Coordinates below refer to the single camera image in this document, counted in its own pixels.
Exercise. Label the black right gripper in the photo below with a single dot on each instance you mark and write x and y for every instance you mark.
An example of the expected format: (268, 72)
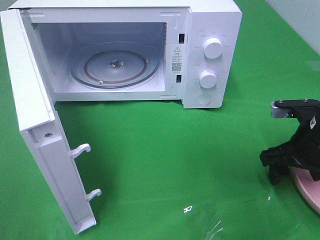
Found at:
(301, 151)

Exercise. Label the pink round plate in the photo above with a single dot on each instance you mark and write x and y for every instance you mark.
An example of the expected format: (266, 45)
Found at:
(308, 188)

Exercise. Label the white microwave door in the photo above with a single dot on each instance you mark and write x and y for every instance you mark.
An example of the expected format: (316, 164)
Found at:
(39, 122)

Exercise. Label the round white door button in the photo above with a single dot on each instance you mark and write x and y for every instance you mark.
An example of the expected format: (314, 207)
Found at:
(203, 99)

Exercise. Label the lower white microwave knob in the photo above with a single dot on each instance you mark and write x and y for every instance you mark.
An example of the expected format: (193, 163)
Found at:
(207, 79)

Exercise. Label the white microwave knob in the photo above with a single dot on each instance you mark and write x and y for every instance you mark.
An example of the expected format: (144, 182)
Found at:
(207, 79)
(213, 47)

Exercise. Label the upper white microwave knob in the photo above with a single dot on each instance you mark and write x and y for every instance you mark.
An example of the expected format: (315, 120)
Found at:
(213, 47)

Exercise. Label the white microwave oven body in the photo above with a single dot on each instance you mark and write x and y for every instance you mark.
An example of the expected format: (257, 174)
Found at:
(63, 26)

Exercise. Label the warning label with QR code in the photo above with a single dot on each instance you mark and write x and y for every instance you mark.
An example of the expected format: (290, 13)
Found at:
(176, 57)

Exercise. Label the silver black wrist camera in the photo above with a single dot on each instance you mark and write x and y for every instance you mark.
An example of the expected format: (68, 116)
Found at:
(301, 109)

